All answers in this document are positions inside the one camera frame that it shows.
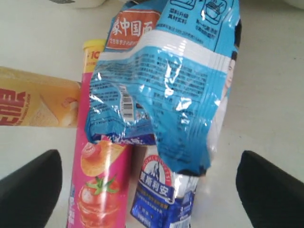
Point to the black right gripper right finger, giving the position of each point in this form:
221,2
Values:
271,197

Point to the blue white milk carton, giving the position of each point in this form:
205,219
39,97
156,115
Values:
163,198

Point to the blue instant noodle packet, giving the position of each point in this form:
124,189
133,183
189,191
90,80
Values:
162,76

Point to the pink Lays chips can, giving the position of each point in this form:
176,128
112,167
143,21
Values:
101,171

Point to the yellow Lays chips can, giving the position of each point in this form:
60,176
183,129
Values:
29,99

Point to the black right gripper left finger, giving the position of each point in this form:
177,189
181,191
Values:
29,195

